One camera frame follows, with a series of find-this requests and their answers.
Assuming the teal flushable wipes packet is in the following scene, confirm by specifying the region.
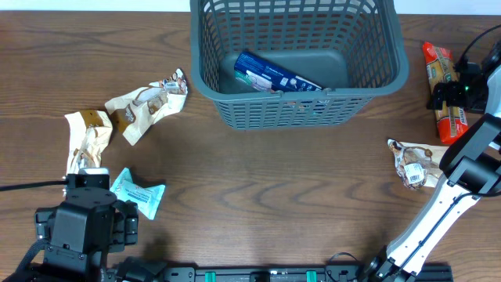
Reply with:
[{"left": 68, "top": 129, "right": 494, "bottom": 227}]
[{"left": 110, "top": 168, "right": 166, "bottom": 220}]

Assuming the grey plastic slotted basket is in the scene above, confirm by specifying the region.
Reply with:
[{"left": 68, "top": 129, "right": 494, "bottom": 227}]
[{"left": 190, "top": 0, "right": 409, "bottom": 130}]

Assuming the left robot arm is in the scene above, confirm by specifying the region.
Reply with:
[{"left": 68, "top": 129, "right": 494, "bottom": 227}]
[{"left": 6, "top": 188, "right": 166, "bottom": 282}]

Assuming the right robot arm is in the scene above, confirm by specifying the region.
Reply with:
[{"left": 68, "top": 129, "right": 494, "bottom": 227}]
[{"left": 357, "top": 45, "right": 500, "bottom": 281}]

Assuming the San Remo spaghetti packet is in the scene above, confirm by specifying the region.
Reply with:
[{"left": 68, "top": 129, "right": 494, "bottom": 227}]
[{"left": 422, "top": 42, "right": 468, "bottom": 145}]

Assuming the cream snack pouch right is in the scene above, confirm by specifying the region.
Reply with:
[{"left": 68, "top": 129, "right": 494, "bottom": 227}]
[{"left": 387, "top": 139, "right": 448, "bottom": 190}]

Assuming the cream snack pouch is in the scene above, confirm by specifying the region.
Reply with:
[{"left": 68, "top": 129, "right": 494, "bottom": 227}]
[
  {"left": 387, "top": 139, "right": 448, "bottom": 190},
  {"left": 105, "top": 68, "right": 188, "bottom": 146},
  {"left": 65, "top": 110, "right": 113, "bottom": 175}
]

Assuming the cream snack pouch far left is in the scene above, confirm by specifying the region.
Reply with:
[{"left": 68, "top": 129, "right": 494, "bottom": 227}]
[{"left": 65, "top": 110, "right": 113, "bottom": 175}]

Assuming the cream snack pouch upper left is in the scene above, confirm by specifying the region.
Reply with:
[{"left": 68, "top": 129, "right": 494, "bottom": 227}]
[{"left": 105, "top": 68, "right": 188, "bottom": 146}]

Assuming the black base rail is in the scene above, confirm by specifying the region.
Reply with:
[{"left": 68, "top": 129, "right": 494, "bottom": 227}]
[{"left": 105, "top": 252, "right": 454, "bottom": 282}]

